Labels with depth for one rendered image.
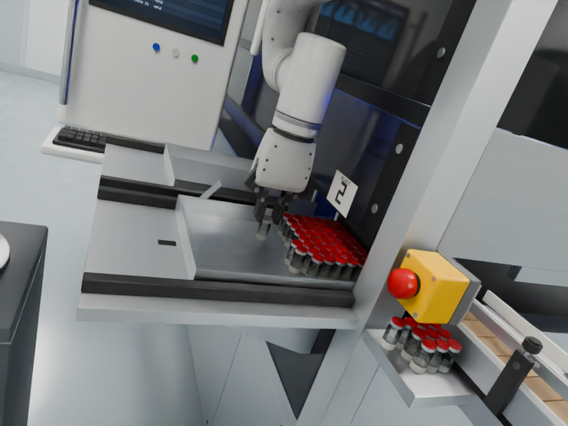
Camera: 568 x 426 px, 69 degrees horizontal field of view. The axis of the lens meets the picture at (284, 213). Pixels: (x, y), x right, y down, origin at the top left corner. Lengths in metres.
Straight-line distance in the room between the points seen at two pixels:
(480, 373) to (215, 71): 1.17
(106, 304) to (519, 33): 0.60
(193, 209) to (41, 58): 5.39
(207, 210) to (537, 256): 0.60
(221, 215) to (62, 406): 0.97
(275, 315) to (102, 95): 1.04
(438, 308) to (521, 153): 0.25
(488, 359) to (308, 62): 0.50
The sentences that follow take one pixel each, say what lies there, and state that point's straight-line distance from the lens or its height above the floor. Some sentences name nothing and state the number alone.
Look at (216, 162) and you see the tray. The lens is 1.17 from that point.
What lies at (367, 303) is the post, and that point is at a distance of 0.67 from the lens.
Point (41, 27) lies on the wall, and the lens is 6.09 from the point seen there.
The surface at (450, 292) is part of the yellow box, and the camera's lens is 0.57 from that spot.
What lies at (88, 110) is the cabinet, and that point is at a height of 0.87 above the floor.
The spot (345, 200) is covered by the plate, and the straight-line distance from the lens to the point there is 0.75.
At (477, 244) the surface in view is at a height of 1.04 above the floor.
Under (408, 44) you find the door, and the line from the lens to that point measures 0.73.
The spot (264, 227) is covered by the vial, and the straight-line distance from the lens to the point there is 0.79.
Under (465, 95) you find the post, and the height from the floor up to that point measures 1.24.
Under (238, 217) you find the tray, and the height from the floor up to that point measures 0.89.
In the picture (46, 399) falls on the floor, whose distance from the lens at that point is 1.65.
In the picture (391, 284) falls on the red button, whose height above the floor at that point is 0.99.
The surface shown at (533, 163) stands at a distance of 0.70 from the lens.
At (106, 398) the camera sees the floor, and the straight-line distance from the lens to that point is 1.65.
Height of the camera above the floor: 1.22
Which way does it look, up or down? 21 degrees down
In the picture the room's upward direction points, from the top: 18 degrees clockwise
